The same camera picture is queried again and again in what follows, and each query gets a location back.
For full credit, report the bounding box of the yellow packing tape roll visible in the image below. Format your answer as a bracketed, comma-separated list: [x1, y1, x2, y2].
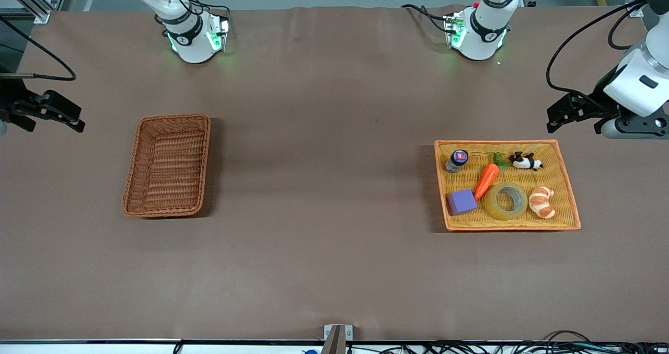
[483, 181, 529, 222]

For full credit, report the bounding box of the brown wicker basket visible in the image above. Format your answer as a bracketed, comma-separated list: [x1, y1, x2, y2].
[122, 113, 212, 219]

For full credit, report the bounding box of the black and white panda toy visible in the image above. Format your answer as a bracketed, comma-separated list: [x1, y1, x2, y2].
[509, 151, 544, 172]

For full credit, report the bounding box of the toy croissant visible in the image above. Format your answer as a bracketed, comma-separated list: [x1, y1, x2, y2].
[528, 186, 557, 220]

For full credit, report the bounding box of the yellow wicker tray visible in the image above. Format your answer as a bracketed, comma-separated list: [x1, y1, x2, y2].
[434, 139, 582, 232]

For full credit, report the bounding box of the orange toy carrot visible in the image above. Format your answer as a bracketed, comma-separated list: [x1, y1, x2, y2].
[473, 152, 512, 201]

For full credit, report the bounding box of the small jar with blue lid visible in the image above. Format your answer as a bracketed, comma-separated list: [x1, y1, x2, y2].
[445, 149, 469, 174]

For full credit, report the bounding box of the purple foam cube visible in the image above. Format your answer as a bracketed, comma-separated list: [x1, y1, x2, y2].
[447, 189, 478, 216]

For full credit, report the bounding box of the brown table cloth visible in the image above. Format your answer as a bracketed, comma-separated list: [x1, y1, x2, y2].
[0, 5, 669, 342]

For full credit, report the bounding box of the long black right arm cable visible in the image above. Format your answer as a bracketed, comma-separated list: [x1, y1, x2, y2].
[0, 17, 77, 82]

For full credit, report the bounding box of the long black arm cable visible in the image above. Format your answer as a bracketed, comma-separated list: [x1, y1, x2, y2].
[546, 0, 649, 106]
[0, 17, 77, 82]

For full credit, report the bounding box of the long black left arm cable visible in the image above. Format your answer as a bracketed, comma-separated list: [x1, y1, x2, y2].
[546, 0, 649, 106]

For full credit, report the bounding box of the short black left arm cable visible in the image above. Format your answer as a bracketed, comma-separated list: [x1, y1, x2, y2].
[608, 1, 649, 51]

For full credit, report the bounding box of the black base cable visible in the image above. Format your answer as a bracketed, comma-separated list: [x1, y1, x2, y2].
[401, 4, 453, 33]
[154, 0, 232, 30]

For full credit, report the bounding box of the black cable bundle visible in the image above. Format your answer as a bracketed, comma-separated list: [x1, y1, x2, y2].
[345, 330, 669, 354]

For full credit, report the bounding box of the metal bracket with post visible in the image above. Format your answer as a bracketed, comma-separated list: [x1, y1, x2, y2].
[324, 325, 353, 354]

